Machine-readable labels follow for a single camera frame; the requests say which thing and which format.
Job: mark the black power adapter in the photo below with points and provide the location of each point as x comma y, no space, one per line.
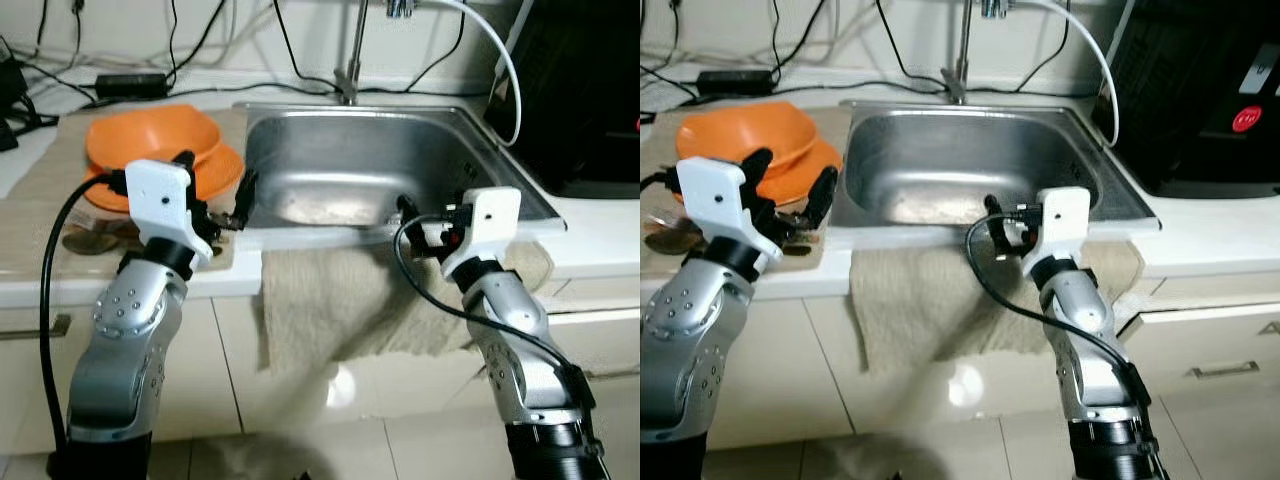
130,85
735,82

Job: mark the metal spoon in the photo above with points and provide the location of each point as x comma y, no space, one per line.
90,240
672,238

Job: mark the black countertop appliance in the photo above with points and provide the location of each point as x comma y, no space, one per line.
1190,90
580,90

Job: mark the chrome wall tap valve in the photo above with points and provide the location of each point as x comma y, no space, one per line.
992,7
400,7

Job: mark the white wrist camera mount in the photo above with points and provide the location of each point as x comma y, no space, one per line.
160,200
1065,215
490,220
710,195

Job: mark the beige hanging towel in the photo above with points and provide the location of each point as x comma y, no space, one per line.
330,300
920,300

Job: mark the orange plastic plate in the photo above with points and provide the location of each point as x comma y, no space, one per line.
226,170
825,160

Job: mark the chrome swivel faucet pipe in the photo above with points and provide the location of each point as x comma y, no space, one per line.
962,60
352,60

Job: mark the white drawer front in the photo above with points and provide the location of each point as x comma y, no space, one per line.
600,340
1220,340

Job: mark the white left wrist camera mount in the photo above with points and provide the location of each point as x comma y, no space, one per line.
710,195
160,200

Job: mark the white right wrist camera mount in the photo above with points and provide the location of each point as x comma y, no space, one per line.
490,220
1065,215

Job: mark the stainless steel sink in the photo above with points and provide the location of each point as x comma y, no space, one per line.
940,170
340,170

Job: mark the beige woven counter mat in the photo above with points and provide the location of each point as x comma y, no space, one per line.
660,150
40,200

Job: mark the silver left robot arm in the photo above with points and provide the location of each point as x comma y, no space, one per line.
690,340
130,340

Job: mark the black charger box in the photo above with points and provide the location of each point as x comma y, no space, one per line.
10,100

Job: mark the white cabinet door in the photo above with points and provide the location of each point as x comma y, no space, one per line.
820,380
220,380

